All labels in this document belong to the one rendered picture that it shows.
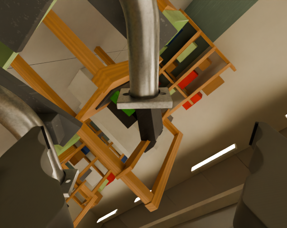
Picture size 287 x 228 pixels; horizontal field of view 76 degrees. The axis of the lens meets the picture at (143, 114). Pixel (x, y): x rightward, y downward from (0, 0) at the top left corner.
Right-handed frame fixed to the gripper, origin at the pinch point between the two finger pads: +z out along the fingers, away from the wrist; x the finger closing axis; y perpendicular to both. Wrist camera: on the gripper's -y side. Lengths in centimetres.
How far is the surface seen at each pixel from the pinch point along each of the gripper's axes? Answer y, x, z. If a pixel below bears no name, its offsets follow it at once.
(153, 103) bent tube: 1.5, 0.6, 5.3
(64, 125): 6.2, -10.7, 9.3
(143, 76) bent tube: -1.1, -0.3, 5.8
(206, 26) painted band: 23, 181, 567
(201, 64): 119, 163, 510
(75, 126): 6.4, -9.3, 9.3
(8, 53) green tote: -0.7, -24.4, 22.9
